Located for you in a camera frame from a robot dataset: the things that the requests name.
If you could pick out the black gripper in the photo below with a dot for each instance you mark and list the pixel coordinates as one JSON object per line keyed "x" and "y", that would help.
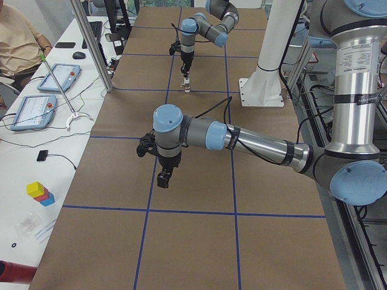
{"x": 186, "y": 59}
{"x": 169, "y": 162}

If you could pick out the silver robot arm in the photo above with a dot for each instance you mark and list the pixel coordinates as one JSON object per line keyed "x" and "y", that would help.
{"x": 348, "y": 166}
{"x": 217, "y": 34}

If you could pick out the black monitor stand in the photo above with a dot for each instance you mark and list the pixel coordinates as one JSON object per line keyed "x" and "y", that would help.
{"x": 112, "y": 7}

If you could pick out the black keyboard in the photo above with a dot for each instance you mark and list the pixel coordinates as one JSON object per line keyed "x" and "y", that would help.
{"x": 96, "y": 28}

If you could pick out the black computer mouse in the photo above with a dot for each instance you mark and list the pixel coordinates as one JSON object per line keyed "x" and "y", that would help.
{"x": 78, "y": 55}

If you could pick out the reacher grabber stick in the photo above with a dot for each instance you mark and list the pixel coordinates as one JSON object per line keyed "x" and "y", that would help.
{"x": 74, "y": 114}

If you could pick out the blue cube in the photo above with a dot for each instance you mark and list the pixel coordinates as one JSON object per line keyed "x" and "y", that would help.
{"x": 50, "y": 200}

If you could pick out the upper blue teach pendant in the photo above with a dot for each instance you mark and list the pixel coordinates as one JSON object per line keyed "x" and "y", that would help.
{"x": 66, "y": 75}

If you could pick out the blue teach pendant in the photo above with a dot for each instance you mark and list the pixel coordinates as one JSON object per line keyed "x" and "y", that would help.
{"x": 66, "y": 75}
{"x": 35, "y": 112}

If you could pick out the red cube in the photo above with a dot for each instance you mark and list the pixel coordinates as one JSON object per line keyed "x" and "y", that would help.
{"x": 44, "y": 196}

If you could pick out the black smartphone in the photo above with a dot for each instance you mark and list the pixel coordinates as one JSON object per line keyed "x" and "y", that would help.
{"x": 65, "y": 45}

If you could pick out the yellow cube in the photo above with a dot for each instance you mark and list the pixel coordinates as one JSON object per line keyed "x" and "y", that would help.
{"x": 35, "y": 189}

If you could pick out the clear plastic bag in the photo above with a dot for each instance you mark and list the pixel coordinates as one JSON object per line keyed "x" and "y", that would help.
{"x": 27, "y": 225}

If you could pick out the lower blue teach pendant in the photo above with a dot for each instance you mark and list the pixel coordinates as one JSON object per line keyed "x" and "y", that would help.
{"x": 35, "y": 112}

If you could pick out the seated person beige shirt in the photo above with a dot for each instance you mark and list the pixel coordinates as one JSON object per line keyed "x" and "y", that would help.
{"x": 21, "y": 44}

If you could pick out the red cylinder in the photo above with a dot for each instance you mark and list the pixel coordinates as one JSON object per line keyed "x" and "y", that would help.
{"x": 17, "y": 273}

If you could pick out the white camera mast column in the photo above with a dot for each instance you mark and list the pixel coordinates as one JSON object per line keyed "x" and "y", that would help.
{"x": 263, "y": 87}

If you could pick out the small black box with cable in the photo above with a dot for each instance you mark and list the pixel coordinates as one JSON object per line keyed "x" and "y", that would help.
{"x": 42, "y": 155}

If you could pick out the aluminium frame post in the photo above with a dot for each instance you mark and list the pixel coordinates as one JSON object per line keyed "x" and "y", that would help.
{"x": 92, "y": 45}

